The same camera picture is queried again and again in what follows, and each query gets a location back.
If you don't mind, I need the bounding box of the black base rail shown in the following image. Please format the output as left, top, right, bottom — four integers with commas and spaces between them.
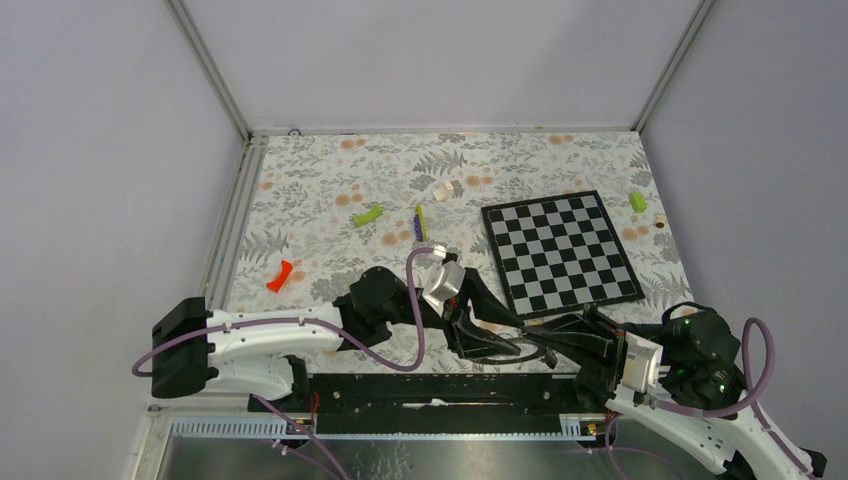
248, 373, 607, 437

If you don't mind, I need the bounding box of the black white chessboard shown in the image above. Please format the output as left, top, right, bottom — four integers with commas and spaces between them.
481, 190, 645, 320

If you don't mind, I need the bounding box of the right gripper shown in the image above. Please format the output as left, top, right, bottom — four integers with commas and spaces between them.
520, 301, 659, 386

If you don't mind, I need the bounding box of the floral table mat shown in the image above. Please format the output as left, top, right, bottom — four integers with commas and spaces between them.
210, 131, 718, 376

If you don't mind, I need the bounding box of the cream toy block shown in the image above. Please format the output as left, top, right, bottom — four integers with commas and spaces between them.
432, 181, 456, 202

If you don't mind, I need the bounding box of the small green block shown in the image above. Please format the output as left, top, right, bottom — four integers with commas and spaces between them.
628, 191, 648, 213

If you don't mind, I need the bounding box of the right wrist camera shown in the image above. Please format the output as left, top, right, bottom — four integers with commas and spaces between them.
621, 332, 664, 394

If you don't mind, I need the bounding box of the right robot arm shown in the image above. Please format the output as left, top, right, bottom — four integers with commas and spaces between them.
523, 302, 827, 479

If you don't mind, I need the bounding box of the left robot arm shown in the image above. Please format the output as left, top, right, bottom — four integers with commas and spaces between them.
147, 261, 522, 411

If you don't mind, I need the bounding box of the green curved block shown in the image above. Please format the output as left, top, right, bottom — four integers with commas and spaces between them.
352, 204, 383, 228

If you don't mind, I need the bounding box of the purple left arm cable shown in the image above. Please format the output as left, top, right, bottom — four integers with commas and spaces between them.
131, 246, 442, 480

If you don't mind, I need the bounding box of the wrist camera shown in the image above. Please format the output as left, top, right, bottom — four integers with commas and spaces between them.
421, 245, 465, 316
621, 332, 664, 394

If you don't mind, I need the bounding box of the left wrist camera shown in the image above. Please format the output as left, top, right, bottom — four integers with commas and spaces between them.
421, 245, 465, 316

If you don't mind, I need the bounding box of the large silver keyring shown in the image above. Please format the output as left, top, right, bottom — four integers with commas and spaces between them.
470, 332, 559, 369

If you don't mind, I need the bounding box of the red curved block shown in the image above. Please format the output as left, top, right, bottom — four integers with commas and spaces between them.
266, 260, 294, 293

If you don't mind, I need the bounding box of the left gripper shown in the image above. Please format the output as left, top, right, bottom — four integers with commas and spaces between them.
382, 271, 522, 360

